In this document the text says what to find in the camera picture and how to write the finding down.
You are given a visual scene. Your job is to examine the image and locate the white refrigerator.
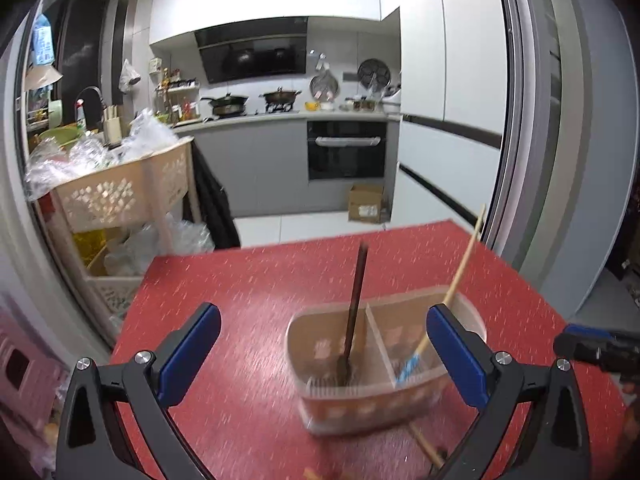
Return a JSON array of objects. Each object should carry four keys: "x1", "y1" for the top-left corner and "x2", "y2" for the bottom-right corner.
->
[{"x1": 395, "y1": 0, "x2": 507, "y2": 243}]

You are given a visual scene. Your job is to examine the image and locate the white upper cabinets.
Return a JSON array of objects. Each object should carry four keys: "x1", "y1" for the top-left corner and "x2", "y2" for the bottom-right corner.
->
[{"x1": 149, "y1": 0, "x2": 401, "y2": 47}]

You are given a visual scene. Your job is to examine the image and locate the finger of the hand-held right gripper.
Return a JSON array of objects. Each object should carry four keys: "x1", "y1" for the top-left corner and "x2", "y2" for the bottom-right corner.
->
[{"x1": 552, "y1": 324, "x2": 640, "y2": 373}]

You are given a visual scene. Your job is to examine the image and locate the wok with brown rim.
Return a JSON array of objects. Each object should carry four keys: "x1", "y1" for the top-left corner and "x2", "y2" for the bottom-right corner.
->
[{"x1": 259, "y1": 88, "x2": 302, "y2": 112}]

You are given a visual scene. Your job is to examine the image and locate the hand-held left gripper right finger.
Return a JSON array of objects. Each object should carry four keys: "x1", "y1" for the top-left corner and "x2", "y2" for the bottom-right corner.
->
[{"x1": 426, "y1": 303, "x2": 594, "y2": 480}]

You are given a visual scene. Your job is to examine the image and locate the beige plastic utensil holder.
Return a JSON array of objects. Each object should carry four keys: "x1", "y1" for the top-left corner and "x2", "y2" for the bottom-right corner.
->
[{"x1": 284, "y1": 285, "x2": 488, "y2": 436}]

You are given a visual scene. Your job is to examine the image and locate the green basin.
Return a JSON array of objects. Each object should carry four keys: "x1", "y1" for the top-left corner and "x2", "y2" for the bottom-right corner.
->
[{"x1": 37, "y1": 127, "x2": 84, "y2": 150}]

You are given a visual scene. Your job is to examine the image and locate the crumpled clear plastic bags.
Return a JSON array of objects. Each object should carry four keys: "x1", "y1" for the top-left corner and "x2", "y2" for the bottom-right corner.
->
[{"x1": 102, "y1": 212, "x2": 216, "y2": 277}]

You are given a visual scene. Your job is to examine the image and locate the white hanging plastic bag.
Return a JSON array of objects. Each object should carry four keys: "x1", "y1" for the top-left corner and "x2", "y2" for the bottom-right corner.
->
[{"x1": 118, "y1": 59, "x2": 142, "y2": 95}]

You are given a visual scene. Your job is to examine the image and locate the round metal steamer rack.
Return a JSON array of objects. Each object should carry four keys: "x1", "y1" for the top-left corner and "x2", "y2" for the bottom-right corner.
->
[{"x1": 357, "y1": 58, "x2": 392, "y2": 89}]

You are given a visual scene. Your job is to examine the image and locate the cardboard box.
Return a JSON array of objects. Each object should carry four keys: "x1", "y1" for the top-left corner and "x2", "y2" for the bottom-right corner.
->
[{"x1": 347, "y1": 183, "x2": 390, "y2": 224}]

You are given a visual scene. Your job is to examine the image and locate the grey kitchen counter cabinets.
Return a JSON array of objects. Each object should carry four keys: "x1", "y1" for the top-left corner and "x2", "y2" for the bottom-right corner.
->
[{"x1": 174, "y1": 110, "x2": 401, "y2": 219}]

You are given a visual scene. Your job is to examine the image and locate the blue packet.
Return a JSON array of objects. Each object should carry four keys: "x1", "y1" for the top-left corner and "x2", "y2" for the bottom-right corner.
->
[{"x1": 32, "y1": 15, "x2": 56, "y2": 67}]

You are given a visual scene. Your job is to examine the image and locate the spice rack with bottles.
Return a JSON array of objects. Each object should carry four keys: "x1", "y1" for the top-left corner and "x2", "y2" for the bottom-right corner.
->
[{"x1": 155, "y1": 67, "x2": 202, "y2": 125}]

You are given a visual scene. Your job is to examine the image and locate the grey sliding door frame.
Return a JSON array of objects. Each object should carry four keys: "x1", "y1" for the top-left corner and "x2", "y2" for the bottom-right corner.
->
[{"x1": 492, "y1": 0, "x2": 568, "y2": 268}]

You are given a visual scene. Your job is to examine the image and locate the beige perforated storage cart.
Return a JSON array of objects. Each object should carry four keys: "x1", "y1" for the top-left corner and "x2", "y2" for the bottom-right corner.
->
[{"x1": 47, "y1": 136, "x2": 203, "y2": 331}]

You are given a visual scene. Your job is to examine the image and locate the beige knife block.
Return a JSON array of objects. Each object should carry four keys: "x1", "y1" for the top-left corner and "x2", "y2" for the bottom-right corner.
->
[{"x1": 101, "y1": 105, "x2": 124, "y2": 144}]

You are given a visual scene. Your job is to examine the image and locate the black wok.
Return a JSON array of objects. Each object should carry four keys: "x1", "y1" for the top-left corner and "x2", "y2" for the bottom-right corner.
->
[{"x1": 201, "y1": 92, "x2": 249, "y2": 117}]

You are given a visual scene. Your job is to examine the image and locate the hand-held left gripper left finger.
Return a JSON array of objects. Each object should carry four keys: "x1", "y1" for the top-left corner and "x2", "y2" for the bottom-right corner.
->
[{"x1": 54, "y1": 303, "x2": 222, "y2": 480}]

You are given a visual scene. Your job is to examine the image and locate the black kitchen faucet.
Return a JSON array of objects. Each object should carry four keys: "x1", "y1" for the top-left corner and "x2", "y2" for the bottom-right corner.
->
[{"x1": 75, "y1": 86, "x2": 107, "y2": 133}]

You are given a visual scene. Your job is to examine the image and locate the pink plastic stool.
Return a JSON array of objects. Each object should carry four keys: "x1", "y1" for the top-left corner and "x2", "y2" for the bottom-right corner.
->
[{"x1": 0, "y1": 290, "x2": 71, "y2": 461}]

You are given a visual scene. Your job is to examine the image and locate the pile of clear plastic bags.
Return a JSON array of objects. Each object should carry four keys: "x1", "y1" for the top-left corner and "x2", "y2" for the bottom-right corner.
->
[{"x1": 25, "y1": 107, "x2": 182, "y2": 201}]

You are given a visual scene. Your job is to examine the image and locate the round metal lid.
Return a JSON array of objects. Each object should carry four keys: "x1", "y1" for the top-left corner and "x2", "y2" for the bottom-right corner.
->
[{"x1": 309, "y1": 74, "x2": 341, "y2": 102}]

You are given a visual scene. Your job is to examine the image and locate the dark brown wooden utensil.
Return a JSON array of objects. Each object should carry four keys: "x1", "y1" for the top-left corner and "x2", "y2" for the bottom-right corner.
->
[{"x1": 336, "y1": 241, "x2": 371, "y2": 386}]

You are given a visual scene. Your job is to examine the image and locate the black built-in oven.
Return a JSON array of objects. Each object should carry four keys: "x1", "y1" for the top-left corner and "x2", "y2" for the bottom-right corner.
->
[{"x1": 306, "y1": 120, "x2": 388, "y2": 182}]

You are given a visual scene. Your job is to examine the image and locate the black range hood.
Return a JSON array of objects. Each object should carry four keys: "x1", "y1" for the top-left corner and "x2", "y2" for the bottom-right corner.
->
[{"x1": 194, "y1": 16, "x2": 308, "y2": 85}]

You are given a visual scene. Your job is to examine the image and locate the light wooden chopstick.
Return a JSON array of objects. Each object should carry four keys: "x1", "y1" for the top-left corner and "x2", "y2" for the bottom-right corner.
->
[{"x1": 407, "y1": 422, "x2": 446, "y2": 471}]

